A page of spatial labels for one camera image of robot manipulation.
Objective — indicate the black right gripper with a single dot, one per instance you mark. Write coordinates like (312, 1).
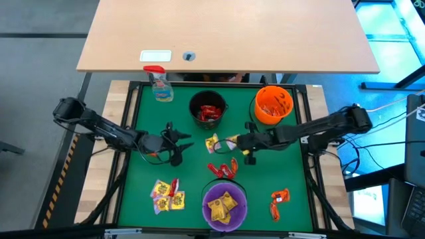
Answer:
(255, 141)

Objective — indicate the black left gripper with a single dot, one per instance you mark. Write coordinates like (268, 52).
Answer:
(151, 144)

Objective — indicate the red candy bar wrapper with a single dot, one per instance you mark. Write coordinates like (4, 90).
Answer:
(227, 171)
(207, 109)
(174, 187)
(216, 115)
(202, 117)
(216, 170)

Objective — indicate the purple pumpkin bucket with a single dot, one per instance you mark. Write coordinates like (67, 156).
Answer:
(207, 199)

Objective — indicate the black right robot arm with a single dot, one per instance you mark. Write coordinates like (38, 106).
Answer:
(315, 127)

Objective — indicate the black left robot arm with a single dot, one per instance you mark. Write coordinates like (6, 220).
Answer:
(106, 129)

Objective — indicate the orange pumpkin bucket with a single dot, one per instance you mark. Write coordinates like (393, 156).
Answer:
(265, 120)

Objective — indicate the black halloween bucket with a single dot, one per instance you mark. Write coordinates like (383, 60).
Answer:
(196, 99)

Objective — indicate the green table mat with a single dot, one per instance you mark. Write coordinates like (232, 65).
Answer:
(139, 172)

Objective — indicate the clear spray bottle red trigger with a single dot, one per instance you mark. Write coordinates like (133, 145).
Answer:
(162, 91)

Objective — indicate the white rectangular desk plate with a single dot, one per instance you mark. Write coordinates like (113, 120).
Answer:
(155, 55)

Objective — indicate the light wooden desk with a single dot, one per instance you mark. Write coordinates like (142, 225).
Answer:
(232, 33)

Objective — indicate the black floor beam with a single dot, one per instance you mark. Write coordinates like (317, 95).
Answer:
(372, 179)

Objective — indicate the black hazard striped ramp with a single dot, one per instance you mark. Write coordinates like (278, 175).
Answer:
(63, 186)

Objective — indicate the black desk foot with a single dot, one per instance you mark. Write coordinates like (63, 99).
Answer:
(391, 83)

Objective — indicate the grey laptop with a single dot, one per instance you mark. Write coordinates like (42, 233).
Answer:
(415, 149)

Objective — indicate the black furniture leg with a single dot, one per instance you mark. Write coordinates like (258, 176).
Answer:
(10, 147)

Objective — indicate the black aluminium table frame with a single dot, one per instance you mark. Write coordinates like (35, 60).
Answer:
(199, 83)

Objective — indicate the silver frame bracket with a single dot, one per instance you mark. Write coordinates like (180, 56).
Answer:
(307, 235)
(121, 231)

